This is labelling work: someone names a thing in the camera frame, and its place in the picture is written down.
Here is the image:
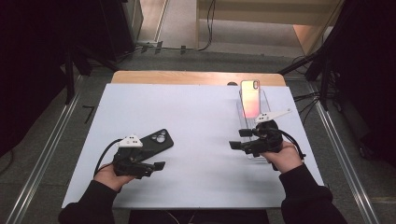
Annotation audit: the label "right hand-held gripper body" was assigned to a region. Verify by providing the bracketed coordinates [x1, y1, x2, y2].
[244, 108, 293, 159]

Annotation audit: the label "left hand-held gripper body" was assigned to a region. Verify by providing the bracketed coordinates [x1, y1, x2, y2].
[111, 133, 157, 180]

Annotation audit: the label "clear plastic rack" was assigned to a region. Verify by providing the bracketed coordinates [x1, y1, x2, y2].
[235, 88, 273, 161]

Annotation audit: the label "black phone case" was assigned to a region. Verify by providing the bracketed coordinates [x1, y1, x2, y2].
[135, 128, 175, 162]

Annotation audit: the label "iridescent phone case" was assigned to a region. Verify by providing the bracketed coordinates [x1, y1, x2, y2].
[240, 78, 262, 120]

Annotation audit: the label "person's right hand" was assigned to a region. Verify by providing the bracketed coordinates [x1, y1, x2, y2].
[259, 140, 304, 175]

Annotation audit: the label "person's left hand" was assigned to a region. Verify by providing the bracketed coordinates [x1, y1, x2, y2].
[93, 162, 137, 192]

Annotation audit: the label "white table board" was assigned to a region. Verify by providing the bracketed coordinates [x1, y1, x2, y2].
[61, 82, 325, 210]

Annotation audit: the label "person's dark lap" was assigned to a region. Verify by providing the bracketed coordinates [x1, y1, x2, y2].
[128, 209, 271, 224]

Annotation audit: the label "wooden table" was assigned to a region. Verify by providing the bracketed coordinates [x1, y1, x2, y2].
[110, 70, 287, 88]

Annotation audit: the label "black tripod stand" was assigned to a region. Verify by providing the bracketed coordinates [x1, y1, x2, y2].
[277, 31, 335, 111]

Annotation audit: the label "black metal stand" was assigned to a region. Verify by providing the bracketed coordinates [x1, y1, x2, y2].
[63, 46, 94, 105]

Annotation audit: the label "black curtain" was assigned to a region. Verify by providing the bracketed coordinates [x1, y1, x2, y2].
[0, 0, 104, 158]
[323, 0, 396, 169]

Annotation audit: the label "beige wooden shelf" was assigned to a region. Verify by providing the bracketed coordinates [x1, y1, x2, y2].
[195, 0, 345, 56]

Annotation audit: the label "black cabinet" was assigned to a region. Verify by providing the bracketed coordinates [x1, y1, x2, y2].
[98, 0, 137, 63]

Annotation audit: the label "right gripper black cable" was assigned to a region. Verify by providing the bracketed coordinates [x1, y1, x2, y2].
[273, 126, 307, 161]

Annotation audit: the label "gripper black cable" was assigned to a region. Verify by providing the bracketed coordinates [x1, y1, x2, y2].
[93, 138, 123, 177]
[273, 126, 307, 161]

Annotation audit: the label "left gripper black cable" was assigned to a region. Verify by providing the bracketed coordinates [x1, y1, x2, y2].
[93, 138, 123, 177]

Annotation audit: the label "black floor cables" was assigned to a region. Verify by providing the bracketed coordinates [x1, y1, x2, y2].
[293, 90, 323, 126]

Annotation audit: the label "metal floor rail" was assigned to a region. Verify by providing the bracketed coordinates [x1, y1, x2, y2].
[5, 75, 84, 224]
[305, 81, 381, 224]

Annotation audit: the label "hanging black cable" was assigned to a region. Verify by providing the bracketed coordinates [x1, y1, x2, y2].
[197, 0, 218, 52]

